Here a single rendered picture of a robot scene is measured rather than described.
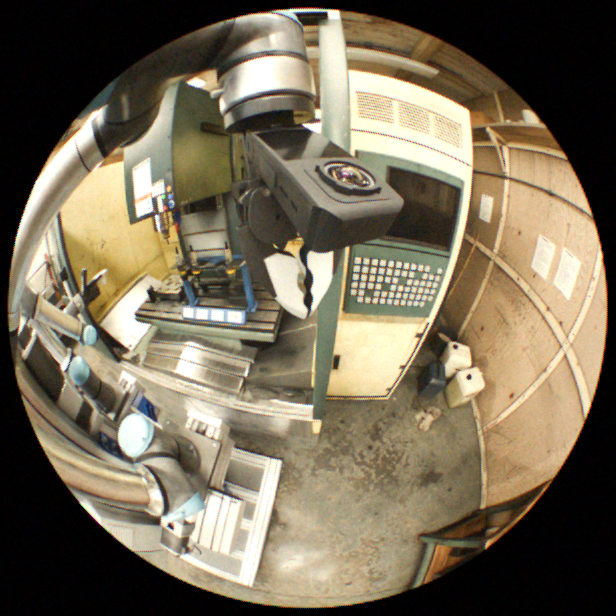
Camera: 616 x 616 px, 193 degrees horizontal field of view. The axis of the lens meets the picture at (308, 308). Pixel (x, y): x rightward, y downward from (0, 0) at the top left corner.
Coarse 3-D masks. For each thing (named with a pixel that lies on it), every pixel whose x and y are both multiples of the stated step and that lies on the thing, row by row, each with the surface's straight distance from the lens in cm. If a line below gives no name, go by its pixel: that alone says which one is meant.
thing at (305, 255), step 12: (300, 252) 18; (312, 252) 17; (300, 264) 23; (312, 264) 18; (324, 264) 18; (312, 276) 18; (324, 276) 19; (312, 288) 19; (324, 288) 20; (312, 300) 20; (312, 312) 21
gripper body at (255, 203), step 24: (288, 96) 15; (240, 120) 15; (264, 120) 16; (288, 120) 17; (240, 192) 16; (264, 192) 14; (240, 216) 20; (264, 216) 14; (264, 240) 15; (288, 240) 15
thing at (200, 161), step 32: (192, 96) 130; (160, 128) 117; (192, 128) 122; (224, 128) 148; (128, 160) 136; (160, 160) 111; (192, 160) 117; (224, 160) 149; (128, 192) 133; (192, 192) 114; (224, 192) 146
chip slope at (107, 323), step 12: (144, 276) 253; (132, 288) 241; (144, 288) 237; (120, 300) 232; (132, 300) 227; (144, 300) 223; (108, 312) 224; (120, 312) 220; (132, 312) 215; (108, 324) 215; (120, 324) 209; (132, 324) 205; (144, 324) 201; (108, 336) 220; (120, 336) 200; (132, 336) 196; (132, 348) 188
